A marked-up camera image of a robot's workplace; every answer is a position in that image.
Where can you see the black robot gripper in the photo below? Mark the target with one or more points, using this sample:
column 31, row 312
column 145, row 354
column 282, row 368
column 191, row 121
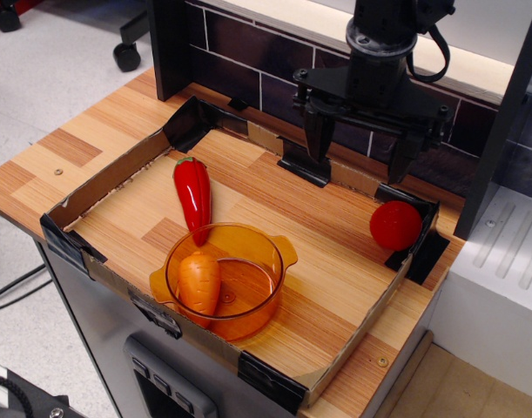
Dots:
column 378, row 93

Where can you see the orange toy carrot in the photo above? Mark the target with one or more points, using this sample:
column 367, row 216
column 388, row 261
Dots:
column 199, row 282

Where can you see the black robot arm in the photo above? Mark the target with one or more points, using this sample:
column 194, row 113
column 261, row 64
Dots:
column 382, row 29

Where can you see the cardboard fence with black tape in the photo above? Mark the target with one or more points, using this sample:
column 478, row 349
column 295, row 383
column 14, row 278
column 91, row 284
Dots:
column 350, row 310

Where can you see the orange transparent plastic pot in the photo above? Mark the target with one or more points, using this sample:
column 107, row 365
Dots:
column 253, row 268

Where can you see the red toy tomato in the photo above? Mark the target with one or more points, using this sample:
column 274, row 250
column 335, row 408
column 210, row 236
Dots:
column 395, row 225

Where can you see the red toy chili pepper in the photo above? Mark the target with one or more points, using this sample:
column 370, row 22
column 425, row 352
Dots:
column 193, row 187

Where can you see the white toy sink drainer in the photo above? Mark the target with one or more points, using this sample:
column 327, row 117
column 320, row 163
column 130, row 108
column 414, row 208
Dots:
column 484, row 312

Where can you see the black office chair base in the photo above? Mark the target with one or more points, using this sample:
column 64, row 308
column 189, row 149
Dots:
column 125, row 54

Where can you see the grey toy oven door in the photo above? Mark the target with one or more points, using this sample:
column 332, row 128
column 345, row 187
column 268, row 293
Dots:
column 165, row 392

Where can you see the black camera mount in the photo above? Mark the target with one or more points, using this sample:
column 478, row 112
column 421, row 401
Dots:
column 21, row 398

